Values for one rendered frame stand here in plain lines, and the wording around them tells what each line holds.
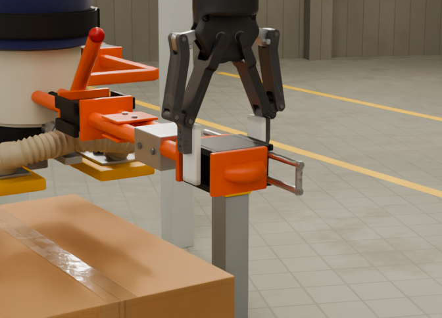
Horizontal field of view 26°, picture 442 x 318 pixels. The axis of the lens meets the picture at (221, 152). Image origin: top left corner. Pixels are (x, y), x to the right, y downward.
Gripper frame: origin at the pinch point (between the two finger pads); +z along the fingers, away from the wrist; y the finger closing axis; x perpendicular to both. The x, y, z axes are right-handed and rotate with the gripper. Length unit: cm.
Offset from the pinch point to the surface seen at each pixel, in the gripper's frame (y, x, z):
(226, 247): -46, -73, 39
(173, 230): -158, -298, 111
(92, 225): -11, -63, 26
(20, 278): 11, -42, 26
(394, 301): -202, -189, 121
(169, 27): -157, -300, 13
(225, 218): -46, -73, 33
